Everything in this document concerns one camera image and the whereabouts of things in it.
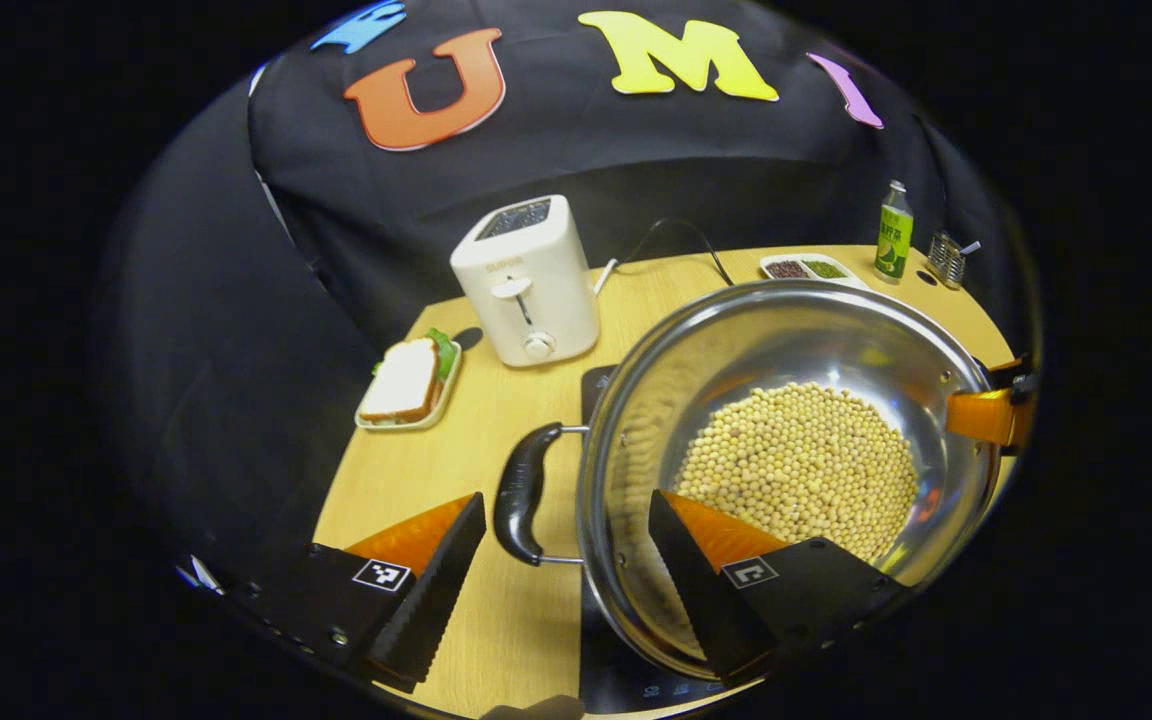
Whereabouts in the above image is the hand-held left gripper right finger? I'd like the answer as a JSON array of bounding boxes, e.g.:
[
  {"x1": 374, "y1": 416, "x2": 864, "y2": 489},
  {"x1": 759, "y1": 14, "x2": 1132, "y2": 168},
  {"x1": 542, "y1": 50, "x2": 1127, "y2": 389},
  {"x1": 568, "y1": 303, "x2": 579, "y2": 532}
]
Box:
[{"x1": 648, "y1": 489, "x2": 913, "y2": 690}]

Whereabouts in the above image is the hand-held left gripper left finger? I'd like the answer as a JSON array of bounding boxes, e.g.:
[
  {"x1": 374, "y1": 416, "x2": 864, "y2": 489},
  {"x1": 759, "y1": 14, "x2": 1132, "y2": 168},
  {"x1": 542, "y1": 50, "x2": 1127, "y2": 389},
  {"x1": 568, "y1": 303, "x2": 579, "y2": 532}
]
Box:
[{"x1": 236, "y1": 491, "x2": 488, "y2": 694}]

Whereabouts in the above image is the black induction cooktop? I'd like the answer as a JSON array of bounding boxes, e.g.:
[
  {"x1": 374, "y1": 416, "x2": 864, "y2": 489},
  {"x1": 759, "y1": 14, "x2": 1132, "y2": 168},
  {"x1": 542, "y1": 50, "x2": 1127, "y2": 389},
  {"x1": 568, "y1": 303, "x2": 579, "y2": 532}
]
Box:
[{"x1": 576, "y1": 364, "x2": 767, "y2": 717}]

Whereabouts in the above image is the pile of soybeans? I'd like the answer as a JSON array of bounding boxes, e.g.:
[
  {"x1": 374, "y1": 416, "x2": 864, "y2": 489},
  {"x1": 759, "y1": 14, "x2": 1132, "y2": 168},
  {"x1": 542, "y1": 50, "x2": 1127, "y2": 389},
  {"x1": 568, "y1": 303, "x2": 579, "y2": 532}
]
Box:
[{"x1": 672, "y1": 381, "x2": 920, "y2": 564}]

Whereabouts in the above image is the stainless steel pot black handle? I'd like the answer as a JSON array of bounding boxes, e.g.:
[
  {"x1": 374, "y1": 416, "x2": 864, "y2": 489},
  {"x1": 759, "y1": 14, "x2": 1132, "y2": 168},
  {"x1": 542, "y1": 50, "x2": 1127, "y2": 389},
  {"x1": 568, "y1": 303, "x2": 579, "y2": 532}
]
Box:
[{"x1": 492, "y1": 279, "x2": 1006, "y2": 682}]

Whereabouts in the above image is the small pale serving tray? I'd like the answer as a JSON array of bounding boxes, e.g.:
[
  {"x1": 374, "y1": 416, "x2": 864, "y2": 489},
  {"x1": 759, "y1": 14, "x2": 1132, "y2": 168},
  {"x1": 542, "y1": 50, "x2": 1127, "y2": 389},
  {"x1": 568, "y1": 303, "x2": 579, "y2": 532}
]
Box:
[{"x1": 353, "y1": 328, "x2": 464, "y2": 432}]

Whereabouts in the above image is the green label drink bottle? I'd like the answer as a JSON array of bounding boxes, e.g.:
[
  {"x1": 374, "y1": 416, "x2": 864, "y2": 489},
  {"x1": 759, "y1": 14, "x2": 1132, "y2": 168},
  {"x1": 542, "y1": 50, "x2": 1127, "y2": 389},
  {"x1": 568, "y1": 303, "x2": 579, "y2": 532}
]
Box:
[{"x1": 873, "y1": 180, "x2": 916, "y2": 287}]

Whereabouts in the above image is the sandwich with lettuce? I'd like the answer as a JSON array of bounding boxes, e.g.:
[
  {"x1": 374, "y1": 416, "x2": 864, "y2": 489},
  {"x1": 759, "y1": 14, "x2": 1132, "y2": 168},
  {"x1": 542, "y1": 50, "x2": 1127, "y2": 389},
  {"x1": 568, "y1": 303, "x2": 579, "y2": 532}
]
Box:
[{"x1": 360, "y1": 328, "x2": 460, "y2": 424}]

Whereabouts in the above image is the white divided dish with beans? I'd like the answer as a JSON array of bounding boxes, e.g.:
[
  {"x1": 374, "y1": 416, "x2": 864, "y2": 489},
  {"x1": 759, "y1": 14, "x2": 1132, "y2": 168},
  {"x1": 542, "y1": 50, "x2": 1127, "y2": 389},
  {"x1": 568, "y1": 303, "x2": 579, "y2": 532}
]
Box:
[{"x1": 759, "y1": 252, "x2": 873, "y2": 292}]

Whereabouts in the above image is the white toaster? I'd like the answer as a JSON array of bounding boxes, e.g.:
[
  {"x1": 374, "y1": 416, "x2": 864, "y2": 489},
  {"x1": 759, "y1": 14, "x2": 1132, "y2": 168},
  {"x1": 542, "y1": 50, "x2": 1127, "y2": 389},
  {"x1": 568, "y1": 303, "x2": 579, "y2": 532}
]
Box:
[{"x1": 449, "y1": 194, "x2": 602, "y2": 369}]

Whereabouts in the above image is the metal wire utensil holder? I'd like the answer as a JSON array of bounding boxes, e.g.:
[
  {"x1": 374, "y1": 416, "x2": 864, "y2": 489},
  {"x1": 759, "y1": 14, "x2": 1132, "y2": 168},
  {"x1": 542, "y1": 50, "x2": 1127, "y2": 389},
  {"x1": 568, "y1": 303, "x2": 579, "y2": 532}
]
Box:
[{"x1": 927, "y1": 231, "x2": 970, "y2": 292}]

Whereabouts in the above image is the black power cable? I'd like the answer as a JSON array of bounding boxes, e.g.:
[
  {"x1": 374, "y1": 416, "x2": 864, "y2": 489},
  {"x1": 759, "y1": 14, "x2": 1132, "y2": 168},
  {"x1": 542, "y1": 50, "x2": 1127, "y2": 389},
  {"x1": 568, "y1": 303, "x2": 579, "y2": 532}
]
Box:
[{"x1": 616, "y1": 217, "x2": 738, "y2": 292}]

